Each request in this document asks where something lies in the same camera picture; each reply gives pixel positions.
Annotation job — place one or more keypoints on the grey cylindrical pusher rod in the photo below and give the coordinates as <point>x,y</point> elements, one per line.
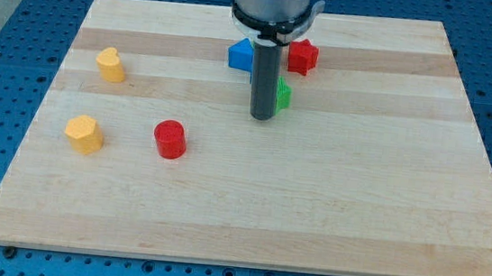
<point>264,81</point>

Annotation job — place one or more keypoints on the yellow heart block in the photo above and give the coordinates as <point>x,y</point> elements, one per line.
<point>110,67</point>

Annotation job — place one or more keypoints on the light wooden board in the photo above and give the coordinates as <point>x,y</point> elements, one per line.
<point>377,168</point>

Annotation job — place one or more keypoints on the red cylinder block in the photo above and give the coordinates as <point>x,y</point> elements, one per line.
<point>170,139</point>

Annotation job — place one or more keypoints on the green star block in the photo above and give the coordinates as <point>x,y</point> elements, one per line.
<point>284,95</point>

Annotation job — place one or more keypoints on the red star block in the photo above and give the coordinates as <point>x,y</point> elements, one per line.
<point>302,56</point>

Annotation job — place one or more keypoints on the black silver tool flange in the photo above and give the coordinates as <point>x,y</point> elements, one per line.
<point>276,34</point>

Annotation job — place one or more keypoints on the blue pentagon block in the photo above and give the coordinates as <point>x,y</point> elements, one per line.
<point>240,55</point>

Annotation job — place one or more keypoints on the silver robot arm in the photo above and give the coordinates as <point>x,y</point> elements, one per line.
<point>273,10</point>

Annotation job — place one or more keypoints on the yellow hexagon block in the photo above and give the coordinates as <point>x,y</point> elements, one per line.
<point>84,134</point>

